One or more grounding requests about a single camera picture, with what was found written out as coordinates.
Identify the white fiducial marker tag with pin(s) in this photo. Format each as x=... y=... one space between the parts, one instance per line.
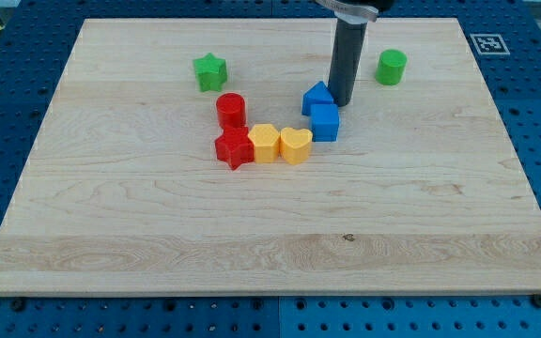
x=489 y=44

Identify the green star block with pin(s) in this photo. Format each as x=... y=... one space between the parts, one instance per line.
x=210 y=72

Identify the red star block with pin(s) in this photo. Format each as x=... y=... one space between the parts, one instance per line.
x=234 y=147

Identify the blue cube block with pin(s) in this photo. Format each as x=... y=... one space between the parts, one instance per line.
x=324 y=122

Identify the yellow hexagon block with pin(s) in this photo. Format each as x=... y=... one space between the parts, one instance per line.
x=266 y=141

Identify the yellow heart block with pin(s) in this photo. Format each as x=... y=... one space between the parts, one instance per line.
x=296 y=145

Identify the red cylinder block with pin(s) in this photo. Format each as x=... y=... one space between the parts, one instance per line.
x=231 y=110

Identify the light wooden board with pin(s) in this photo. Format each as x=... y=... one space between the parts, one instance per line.
x=122 y=194

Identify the green cylinder block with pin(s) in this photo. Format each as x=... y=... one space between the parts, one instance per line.
x=391 y=66

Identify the blue triangle block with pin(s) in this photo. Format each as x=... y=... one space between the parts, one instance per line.
x=317 y=94

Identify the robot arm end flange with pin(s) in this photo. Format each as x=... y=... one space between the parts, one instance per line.
x=356 y=11

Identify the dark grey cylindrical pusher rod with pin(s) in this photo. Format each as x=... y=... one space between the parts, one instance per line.
x=346 y=54

